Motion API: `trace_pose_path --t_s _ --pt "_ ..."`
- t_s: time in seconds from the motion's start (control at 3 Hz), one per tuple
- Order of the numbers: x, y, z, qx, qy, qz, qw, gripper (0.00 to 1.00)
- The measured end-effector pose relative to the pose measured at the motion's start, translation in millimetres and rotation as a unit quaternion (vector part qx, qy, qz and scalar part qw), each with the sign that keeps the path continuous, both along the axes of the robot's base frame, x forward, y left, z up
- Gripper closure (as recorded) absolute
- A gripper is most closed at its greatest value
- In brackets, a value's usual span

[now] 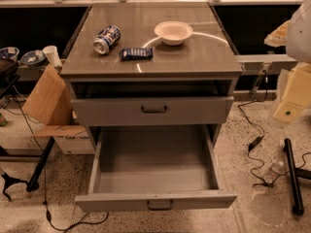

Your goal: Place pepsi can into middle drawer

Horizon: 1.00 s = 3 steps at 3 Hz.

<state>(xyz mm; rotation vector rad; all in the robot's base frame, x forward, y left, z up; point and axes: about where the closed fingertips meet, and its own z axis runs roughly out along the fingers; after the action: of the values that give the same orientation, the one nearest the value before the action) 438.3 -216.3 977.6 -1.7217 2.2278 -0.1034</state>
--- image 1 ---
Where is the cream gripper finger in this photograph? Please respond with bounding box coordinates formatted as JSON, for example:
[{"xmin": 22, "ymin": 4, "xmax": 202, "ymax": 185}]
[
  {"xmin": 273, "ymin": 63, "xmax": 311, "ymax": 124},
  {"xmin": 264, "ymin": 20, "xmax": 290, "ymax": 48}
]

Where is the blue pepsi can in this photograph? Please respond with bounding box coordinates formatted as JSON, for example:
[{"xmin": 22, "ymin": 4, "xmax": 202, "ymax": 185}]
[{"xmin": 93, "ymin": 25, "xmax": 121, "ymax": 54}]

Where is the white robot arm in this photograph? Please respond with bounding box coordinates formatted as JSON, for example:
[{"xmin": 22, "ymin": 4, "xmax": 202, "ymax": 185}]
[{"xmin": 264, "ymin": 0, "xmax": 311, "ymax": 125}]

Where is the grey drawer cabinet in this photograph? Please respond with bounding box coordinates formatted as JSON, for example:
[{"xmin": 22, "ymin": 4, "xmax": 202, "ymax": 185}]
[{"xmin": 59, "ymin": 2, "xmax": 244, "ymax": 214}]

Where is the grey open middle drawer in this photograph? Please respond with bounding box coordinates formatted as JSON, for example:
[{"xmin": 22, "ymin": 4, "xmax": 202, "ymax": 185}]
[{"xmin": 75, "ymin": 125, "xmax": 237, "ymax": 212}]

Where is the grey top drawer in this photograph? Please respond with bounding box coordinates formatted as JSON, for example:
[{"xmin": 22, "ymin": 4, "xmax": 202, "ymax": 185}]
[{"xmin": 71, "ymin": 96, "xmax": 233, "ymax": 126}]

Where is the clear plastic bottle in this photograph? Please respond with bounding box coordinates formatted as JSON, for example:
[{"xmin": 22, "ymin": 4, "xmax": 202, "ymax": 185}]
[{"xmin": 263, "ymin": 161, "xmax": 285, "ymax": 184}]

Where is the white paper bowl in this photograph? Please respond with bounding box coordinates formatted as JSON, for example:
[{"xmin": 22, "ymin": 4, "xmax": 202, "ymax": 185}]
[{"xmin": 155, "ymin": 21, "xmax": 192, "ymax": 46}]

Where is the white paper cup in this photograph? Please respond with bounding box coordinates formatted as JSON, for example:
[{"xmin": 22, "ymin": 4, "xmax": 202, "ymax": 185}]
[{"xmin": 43, "ymin": 46, "xmax": 62, "ymax": 67}]

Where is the brown cardboard box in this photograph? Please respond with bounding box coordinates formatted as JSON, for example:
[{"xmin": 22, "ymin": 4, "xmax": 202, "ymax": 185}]
[{"xmin": 22, "ymin": 65, "xmax": 94, "ymax": 154}]

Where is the blue bowl with food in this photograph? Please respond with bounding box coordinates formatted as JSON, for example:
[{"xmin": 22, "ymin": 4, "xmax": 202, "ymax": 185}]
[{"xmin": 20, "ymin": 50, "xmax": 47, "ymax": 67}]

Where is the blue bowl far left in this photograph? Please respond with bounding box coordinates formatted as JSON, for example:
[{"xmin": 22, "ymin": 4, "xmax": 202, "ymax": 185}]
[{"xmin": 0, "ymin": 47, "xmax": 19, "ymax": 61}]

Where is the black stand leg left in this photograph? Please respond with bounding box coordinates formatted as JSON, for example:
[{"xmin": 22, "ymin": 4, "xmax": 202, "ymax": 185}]
[{"xmin": 26, "ymin": 137, "xmax": 54, "ymax": 192}]

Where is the black tripod foot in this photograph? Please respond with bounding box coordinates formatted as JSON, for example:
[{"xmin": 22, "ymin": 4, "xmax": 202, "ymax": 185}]
[{"xmin": 0, "ymin": 168, "xmax": 28, "ymax": 201}]

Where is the black cable with adapter right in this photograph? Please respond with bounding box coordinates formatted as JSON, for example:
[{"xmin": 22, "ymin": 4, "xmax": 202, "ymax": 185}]
[{"xmin": 237, "ymin": 69, "xmax": 311, "ymax": 188}]

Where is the black cable on floor left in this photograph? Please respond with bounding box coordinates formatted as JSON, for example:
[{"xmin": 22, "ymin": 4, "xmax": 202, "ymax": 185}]
[{"xmin": 11, "ymin": 94, "xmax": 110, "ymax": 233}]

